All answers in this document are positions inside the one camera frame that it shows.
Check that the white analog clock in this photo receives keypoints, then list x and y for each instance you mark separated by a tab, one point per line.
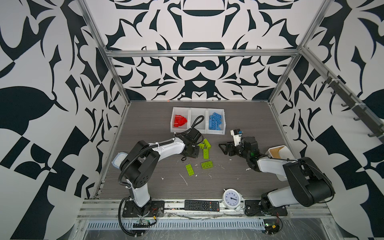
232	200

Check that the white left storage bin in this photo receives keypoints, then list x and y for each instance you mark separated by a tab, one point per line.
186	112

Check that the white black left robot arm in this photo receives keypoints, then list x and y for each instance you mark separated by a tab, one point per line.
138	165

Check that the white tissue box wooden top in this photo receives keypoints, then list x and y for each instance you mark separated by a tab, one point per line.
280	152

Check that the clear lidded food container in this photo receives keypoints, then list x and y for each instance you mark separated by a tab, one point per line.
119	158

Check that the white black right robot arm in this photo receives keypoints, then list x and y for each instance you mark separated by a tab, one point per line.
308	185

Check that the white storage bin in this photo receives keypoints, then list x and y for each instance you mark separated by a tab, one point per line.
223	120
186	112
199	119

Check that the black remote control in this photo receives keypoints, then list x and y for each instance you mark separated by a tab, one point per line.
202	206

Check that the white middle storage bin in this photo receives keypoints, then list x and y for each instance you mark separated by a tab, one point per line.
199	119

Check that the white cable duct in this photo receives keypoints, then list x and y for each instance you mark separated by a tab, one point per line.
186	224

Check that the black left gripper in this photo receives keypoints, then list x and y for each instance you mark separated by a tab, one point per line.
196	153

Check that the small green circuit board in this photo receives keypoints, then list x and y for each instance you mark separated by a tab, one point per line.
272	228

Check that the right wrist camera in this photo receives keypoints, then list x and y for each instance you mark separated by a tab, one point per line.
237	136

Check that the grey wall hook rail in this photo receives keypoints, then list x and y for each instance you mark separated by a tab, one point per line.
352	102

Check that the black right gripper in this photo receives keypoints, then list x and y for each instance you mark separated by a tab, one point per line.
228	146

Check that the green lego brick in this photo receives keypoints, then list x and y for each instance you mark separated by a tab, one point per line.
206	154
207	144
207	165
201	146
190	170

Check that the white right storage bin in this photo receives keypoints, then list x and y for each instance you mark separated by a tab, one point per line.
223	120

